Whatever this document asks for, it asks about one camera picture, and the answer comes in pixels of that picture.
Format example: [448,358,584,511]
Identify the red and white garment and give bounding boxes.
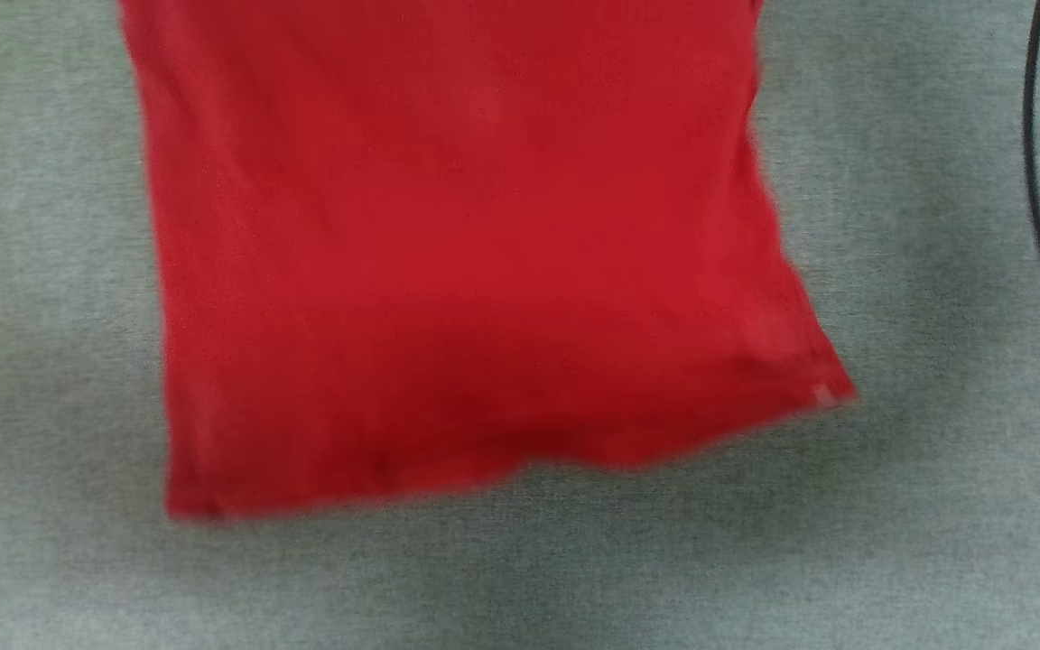
[116,0,860,523]

